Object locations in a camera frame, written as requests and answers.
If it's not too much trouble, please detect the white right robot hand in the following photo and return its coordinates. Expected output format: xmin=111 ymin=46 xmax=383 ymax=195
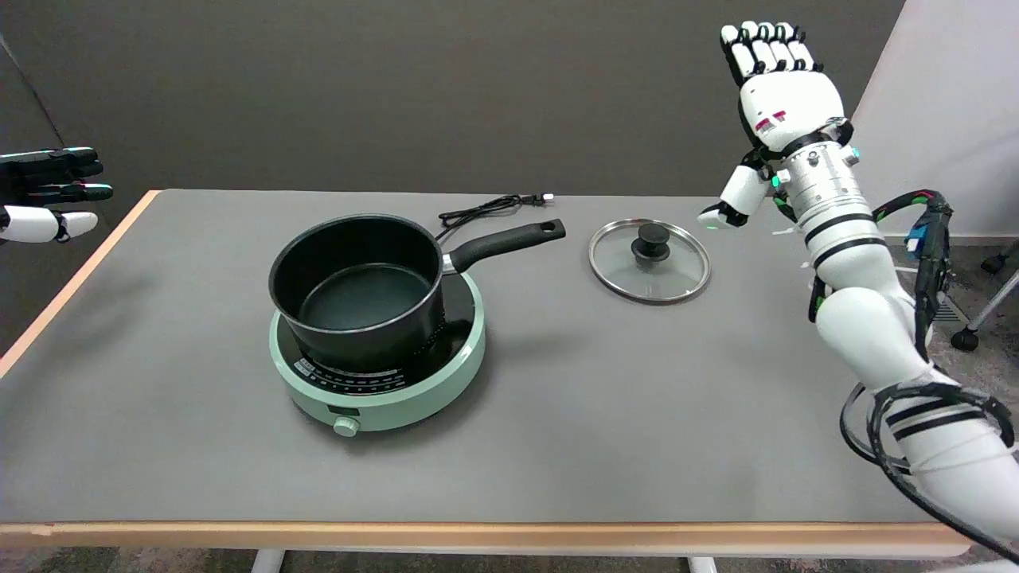
xmin=699 ymin=21 xmax=857 ymax=232

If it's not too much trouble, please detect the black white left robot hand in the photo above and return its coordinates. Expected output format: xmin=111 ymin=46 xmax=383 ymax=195
xmin=0 ymin=147 xmax=114 ymax=244

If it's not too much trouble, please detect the glass pot lid black knob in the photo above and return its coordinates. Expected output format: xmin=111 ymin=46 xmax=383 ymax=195
xmin=588 ymin=219 xmax=712 ymax=305

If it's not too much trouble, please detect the metal floor vent grille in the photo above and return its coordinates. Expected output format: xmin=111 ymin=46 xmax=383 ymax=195
xmin=933 ymin=290 xmax=970 ymax=324

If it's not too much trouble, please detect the chair base with casters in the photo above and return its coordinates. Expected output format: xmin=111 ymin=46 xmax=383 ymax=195
xmin=951 ymin=239 xmax=1019 ymax=353

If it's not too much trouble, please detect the green round induction cooker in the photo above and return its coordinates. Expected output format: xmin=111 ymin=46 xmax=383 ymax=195
xmin=269 ymin=271 xmax=486 ymax=438

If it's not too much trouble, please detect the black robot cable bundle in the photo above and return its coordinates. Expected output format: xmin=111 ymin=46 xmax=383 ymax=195
xmin=840 ymin=189 xmax=1019 ymax=558

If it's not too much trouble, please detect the black saucepan with handle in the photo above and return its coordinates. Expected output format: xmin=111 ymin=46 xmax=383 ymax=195
xmin=268 ymin=213 xmax=567 ymax=373

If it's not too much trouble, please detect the black power cord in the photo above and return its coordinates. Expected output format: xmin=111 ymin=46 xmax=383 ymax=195
xmin=436 ymin=193 xmax=555 ymax=240

